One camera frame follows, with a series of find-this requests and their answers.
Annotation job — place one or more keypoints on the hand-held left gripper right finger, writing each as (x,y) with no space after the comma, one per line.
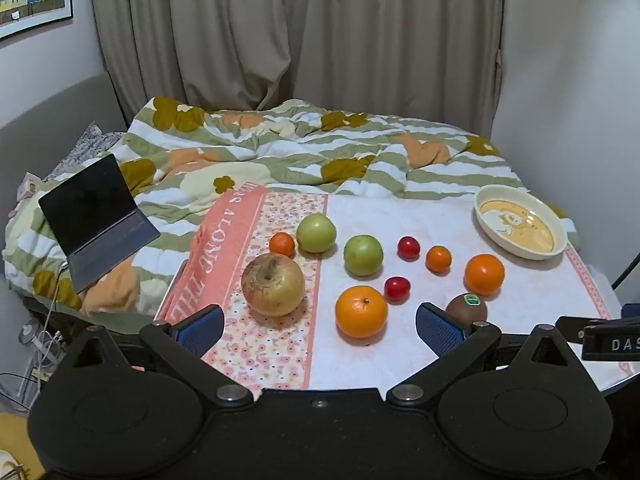
(437,329)

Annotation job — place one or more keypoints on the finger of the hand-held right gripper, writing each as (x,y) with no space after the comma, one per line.
(570,327)
(631,310)

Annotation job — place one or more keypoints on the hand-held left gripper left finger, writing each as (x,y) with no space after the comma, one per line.
(200,331)

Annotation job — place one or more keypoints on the brown kiwi with sticker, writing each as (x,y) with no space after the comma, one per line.
(467,307)

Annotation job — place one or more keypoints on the small tangerine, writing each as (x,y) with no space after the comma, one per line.
(438,258)
(282,244)

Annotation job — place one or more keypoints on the medium orange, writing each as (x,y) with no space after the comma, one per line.
(484,274)

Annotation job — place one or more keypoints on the large orange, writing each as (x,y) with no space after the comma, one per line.
(361,311)

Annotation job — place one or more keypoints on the small red plum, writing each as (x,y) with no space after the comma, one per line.
(408,248)

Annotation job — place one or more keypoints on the cream printed plate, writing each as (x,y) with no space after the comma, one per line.
(520,227)

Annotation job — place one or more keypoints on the pink floral mat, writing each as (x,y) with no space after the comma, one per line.
(530,300)

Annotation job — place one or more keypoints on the red cherry tomato lower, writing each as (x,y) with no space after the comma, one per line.
(397,289)

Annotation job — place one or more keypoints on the green apple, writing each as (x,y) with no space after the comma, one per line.
(316,232)
(363,255)

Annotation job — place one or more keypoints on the grey laptop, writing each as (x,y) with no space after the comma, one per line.
(95,210)

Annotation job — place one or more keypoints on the green striped floral quilt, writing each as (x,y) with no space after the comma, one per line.
(300,155)

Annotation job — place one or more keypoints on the grey patterned pillow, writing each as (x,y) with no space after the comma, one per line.
(90,142)

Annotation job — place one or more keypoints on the small paper box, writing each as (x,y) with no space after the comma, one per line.
(30,185)

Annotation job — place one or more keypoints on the grey headboard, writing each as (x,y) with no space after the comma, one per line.
(60,110)

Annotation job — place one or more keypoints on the beige curtain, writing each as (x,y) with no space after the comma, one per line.
(300,35)

